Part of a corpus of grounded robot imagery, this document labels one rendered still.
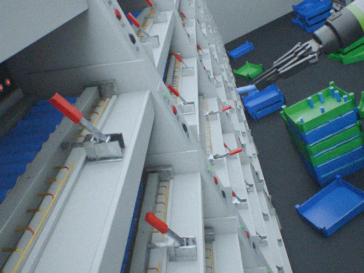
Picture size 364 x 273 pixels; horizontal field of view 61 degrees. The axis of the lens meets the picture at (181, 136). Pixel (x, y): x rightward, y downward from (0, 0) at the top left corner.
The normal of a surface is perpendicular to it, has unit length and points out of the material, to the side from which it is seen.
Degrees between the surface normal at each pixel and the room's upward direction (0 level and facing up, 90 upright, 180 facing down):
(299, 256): 0
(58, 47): 90
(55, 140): 20
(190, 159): 90
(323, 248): 0
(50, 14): 110
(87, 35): 90
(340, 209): 0
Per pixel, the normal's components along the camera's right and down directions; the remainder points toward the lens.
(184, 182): -0.13, -0.84
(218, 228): -0.03, 0.53
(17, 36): 0.99, -0.10
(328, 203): -0.46, -0.76
